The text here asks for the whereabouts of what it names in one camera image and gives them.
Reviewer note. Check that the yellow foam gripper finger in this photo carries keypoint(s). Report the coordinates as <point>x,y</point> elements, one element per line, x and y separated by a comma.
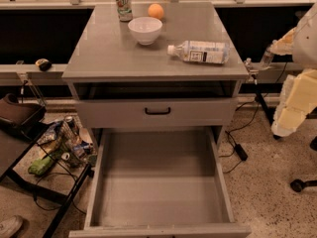
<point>297,99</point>

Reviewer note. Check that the blue plastic water bottle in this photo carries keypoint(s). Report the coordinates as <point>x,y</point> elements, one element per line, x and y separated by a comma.
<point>201,52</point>

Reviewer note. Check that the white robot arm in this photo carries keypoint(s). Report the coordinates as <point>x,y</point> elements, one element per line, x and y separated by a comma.
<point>301,41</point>

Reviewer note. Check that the clear bottle on ledge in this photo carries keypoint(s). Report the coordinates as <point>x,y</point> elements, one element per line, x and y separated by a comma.
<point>267,57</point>

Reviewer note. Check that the open grey middle drawer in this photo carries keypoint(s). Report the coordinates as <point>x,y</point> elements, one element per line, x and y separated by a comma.
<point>159,185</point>

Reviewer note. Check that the grey drawer cabinet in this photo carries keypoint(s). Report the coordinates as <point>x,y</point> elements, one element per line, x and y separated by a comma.
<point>109,64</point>

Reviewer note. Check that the closed grey top drawer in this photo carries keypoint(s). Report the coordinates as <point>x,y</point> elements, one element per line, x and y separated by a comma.
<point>154,113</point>

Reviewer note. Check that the black chair caster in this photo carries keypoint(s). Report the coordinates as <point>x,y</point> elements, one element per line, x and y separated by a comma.
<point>298,185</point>

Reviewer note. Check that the white ceramic bowl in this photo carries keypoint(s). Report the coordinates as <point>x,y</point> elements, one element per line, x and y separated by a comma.
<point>145,30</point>

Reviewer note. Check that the orange fruit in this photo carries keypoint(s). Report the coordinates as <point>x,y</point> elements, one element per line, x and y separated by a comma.
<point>156,11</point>

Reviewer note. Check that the green soda can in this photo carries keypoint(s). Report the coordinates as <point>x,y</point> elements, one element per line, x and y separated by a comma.
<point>124,10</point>

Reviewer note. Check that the small black device on ledge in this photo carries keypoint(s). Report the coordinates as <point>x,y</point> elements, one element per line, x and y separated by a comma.
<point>43,64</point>

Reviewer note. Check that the green snack bag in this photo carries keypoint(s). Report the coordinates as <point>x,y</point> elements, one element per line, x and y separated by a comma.
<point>40,166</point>

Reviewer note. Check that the brown bag on cart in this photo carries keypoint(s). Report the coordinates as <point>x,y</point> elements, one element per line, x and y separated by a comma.
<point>16,115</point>

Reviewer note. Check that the white sneaker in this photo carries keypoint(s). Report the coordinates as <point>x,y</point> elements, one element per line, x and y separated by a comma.
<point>10,226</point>

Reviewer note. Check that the black power adapter with cable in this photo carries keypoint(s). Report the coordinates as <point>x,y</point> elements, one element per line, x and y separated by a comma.
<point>237,148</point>

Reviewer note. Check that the black wire basket cart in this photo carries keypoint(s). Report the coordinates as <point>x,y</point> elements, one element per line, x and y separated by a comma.
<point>56,140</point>

